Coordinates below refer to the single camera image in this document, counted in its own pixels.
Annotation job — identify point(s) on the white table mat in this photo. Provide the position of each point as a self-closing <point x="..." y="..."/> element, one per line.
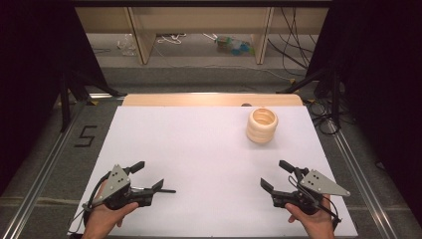
<point x="205" y="159"/>

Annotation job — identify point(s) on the metal floor rail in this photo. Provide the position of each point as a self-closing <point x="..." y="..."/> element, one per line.
<point x="361" y="182"/>
<point x="40" y="186"/>

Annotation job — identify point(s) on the black metal stand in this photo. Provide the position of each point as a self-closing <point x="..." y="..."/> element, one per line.
<point x="64" y="99"/>
<point x="335" y="96"/>

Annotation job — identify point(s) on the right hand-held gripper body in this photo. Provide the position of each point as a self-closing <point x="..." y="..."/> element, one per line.
<point x="313" y="184"/>

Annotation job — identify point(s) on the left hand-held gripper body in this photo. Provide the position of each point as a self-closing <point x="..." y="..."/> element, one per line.
<point x="116" y="181"/>

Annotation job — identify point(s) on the dark curtain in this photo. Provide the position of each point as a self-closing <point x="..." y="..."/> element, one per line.
<point x="381" y="83"/>
<point x="30" y="66"/>

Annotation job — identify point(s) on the person's left hand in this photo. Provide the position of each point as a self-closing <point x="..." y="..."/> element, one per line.
<point x="106" y="219"/>

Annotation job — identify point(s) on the clear plastic bag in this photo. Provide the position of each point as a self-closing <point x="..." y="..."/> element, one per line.
<point x="127" y="45"/>

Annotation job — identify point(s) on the cream ribbed pen holder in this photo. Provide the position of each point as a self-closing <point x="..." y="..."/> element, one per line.
<point x="262" y="131"/>

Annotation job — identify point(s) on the colourful plastic bottles bag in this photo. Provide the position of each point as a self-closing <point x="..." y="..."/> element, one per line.
<point x="234" y="46"/>

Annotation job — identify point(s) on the person's right hand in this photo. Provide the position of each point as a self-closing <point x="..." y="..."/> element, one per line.
<point x="313" y="222"/>

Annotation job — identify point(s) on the thin black pen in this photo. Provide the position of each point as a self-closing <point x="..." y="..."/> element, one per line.
<point x="168" y="191"/>

